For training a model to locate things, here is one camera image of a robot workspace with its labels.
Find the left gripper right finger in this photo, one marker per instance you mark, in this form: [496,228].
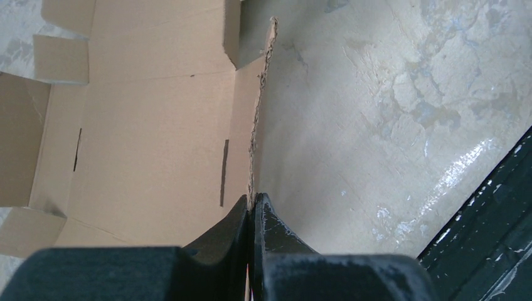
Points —
[284,267]

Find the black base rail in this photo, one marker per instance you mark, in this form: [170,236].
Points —
[484,251]

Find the brown cardboard box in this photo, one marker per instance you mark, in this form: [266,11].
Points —
[139,131]

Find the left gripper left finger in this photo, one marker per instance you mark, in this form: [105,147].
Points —
[212,267]

